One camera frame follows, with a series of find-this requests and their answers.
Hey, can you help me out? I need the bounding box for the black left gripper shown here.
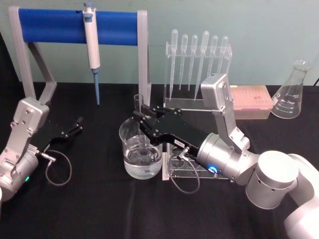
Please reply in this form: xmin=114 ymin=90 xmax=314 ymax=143
xmin=31 ymin=116 xmax=84 ymax=156

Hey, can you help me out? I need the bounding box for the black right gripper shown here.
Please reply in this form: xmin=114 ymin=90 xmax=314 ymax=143
xmin=132 ymin=104 xmax=210 ymax=158

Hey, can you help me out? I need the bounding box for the clear glass test tube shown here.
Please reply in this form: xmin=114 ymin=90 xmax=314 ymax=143
xmin=134 ymin=94 xmax=152 ymax=156

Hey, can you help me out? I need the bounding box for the clear acrylic pipette rack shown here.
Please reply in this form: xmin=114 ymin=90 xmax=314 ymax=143
xmin=163 ymin=41 xmax=234 ymax=112

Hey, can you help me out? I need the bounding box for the glass beaker with water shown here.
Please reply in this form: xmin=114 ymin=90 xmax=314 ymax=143
xmin=119 ymin=117 xmax=163 ymax=179

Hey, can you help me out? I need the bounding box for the clear acrylic tube rack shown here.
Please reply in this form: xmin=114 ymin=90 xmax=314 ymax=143
xmin=161 ymin=143 xmax=230 ymax=181

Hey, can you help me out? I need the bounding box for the white blue micropipette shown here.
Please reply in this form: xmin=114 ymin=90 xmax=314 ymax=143
xmin=83 ymin=1 xmax=102 ymax=106

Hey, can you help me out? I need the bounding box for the clear plastic transfer pipette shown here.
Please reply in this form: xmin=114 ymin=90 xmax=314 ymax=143
xmin=187 ymin=34 xmax=199 ymax=91
xmin=208 ymin=35 xmax=219 ymax=75
xmin=178 ymin=34 xmax=188 ymax=91
xmin=168 ymin=29 xmax=179 ymax=101
xmin=193 ymin=30 xmax=210 ymax=102
xmin=219 ymin=35 xmax=229 ymax=75

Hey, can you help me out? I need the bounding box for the black table cloth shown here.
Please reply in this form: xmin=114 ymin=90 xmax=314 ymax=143
xmin=0 ymin=32 xmax=319 ymax=239

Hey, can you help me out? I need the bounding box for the clear box of pink tips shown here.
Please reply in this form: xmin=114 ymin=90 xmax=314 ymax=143
xmin=229 ymin=84 xmax=274 ymax=120

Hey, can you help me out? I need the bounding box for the grey stand with blue bar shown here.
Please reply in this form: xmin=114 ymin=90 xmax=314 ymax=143
xmin=8 ymin=5 xmax=152 ymax=107

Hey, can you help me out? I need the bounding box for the glass conical flask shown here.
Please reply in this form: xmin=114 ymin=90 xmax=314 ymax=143
xmin=270 ymin=59 xmax=312 ymax=120

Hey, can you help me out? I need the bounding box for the thin dark left gripper cable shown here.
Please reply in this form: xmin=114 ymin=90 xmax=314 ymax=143
xmin=37 ymin=149 xmax=73 ymax=186

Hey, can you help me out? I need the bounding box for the thin dark gripper cable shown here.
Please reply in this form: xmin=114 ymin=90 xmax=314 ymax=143
xmin=167 ymin=146 xmax=201 ymax=194
xmin=37 ymin=149 xmax=73 ymax=186

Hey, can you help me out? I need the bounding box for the thin dark right gripper cable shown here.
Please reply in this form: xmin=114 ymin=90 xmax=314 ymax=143
xmin=167 ymin=146 xmax=201 ymax=194

